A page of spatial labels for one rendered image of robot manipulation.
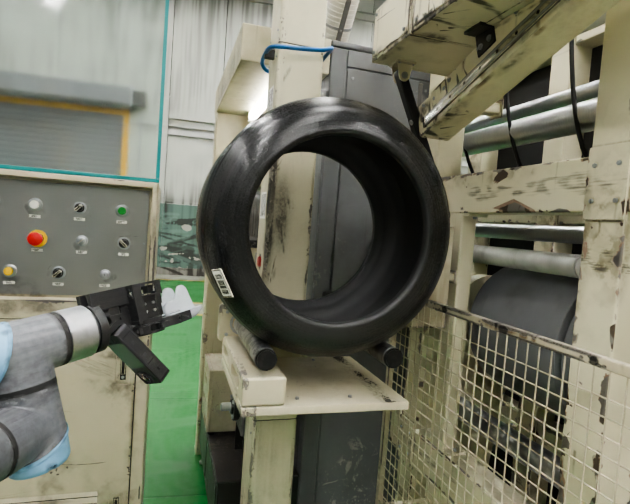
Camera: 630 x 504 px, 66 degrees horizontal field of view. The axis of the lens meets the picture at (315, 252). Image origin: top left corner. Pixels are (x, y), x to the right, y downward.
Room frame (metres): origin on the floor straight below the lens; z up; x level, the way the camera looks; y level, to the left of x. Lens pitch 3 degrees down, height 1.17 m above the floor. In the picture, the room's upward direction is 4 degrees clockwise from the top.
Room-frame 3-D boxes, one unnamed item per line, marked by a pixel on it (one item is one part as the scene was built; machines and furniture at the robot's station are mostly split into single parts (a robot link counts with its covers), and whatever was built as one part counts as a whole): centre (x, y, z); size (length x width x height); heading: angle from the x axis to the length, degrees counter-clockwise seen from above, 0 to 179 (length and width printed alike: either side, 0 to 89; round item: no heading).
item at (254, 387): (1.12, 0.13, 0.83); 0.36 x 0.09 x 0.06; 17
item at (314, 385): (1.16, 0.00, 0.80); 0.37 x 0.36 x 0.02; 107
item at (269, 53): (1.40, 0.09, 1.64); 0.19 x 0.19 x 0.06; 17
